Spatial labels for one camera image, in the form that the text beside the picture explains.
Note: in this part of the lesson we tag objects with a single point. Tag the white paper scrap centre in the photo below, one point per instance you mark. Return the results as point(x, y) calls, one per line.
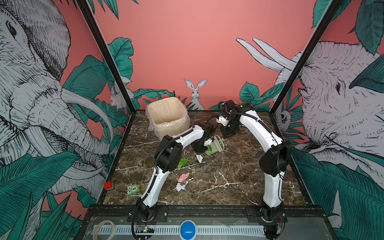
point(199, 158)

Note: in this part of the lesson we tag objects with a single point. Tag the green frog toy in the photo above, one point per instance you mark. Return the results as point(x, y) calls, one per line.
point(133, 190)

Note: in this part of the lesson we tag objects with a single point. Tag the beige bin with plastic liner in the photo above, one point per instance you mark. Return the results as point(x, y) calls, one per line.
point(168, 116)

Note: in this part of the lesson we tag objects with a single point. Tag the red toy block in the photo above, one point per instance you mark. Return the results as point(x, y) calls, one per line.
point(109, 186)

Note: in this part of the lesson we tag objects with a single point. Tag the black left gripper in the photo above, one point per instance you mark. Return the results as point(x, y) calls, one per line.
point(199, 151)

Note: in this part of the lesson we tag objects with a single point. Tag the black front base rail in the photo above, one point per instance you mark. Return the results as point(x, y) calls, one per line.
point(164, 213)

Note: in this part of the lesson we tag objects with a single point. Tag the white slotted cable duct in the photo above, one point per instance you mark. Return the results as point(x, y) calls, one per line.
point(200, 230)

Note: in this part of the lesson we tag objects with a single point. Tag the black corner frame post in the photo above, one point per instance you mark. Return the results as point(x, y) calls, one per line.
point(325, 20)
point(103, 47)

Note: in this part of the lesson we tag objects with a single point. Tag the white crumpled paper front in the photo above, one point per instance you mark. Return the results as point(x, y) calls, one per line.
point(181, 186)

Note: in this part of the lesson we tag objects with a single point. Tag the pink paper scrap front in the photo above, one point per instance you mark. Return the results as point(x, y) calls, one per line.
point(183, 177)

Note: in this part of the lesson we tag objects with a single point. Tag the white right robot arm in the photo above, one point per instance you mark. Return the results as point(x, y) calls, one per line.
point(273, 163)

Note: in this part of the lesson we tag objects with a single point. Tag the green crumpled paper left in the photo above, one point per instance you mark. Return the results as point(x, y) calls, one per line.
point(182, 162)

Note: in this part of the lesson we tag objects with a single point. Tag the black left corner frame post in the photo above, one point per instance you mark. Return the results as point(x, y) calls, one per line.
point(103, 47)

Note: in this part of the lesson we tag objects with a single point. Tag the green plastic dustpan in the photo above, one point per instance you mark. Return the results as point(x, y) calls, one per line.
point(217, 145)

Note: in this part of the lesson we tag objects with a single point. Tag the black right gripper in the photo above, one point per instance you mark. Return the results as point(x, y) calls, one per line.
point(224, 133)

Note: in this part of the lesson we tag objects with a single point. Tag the black right corner frame post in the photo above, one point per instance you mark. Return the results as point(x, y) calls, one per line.
point(325, 20)

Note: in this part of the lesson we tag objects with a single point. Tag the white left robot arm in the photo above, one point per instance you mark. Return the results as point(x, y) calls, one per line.
point(167, 158)

